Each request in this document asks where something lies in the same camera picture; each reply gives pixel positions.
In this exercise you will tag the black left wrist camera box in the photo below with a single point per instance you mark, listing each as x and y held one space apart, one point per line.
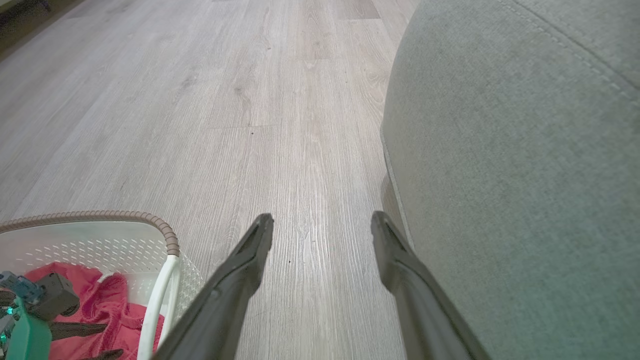
57 295

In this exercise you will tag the grey fabric sofa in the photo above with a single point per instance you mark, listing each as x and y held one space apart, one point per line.
525 150

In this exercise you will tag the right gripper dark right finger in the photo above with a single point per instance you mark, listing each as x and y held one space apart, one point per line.
415 290

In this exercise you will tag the red and white garment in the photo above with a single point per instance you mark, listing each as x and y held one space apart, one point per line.
112 310

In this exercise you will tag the blue left camera connector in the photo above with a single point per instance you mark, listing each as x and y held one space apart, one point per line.
20 286

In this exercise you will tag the white perforated laundry basket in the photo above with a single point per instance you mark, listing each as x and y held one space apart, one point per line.
100 240

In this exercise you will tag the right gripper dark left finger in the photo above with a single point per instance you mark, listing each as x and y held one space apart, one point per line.
230 290

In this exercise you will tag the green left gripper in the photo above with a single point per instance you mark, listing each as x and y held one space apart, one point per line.
27 337

